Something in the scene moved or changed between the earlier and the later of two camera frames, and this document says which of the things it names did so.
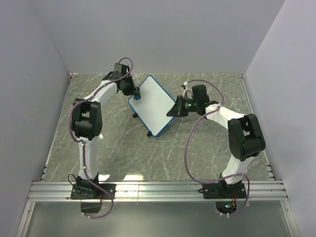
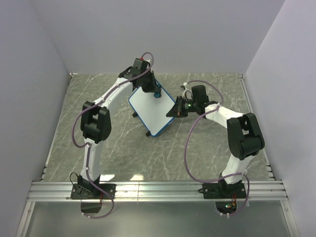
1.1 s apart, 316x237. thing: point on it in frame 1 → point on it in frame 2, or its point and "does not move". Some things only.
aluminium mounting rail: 152,191 does not move
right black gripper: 177,110 does not move
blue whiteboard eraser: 137,95 → 158,95
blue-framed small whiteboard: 152,107 does not move
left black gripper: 130,92 → 153,87
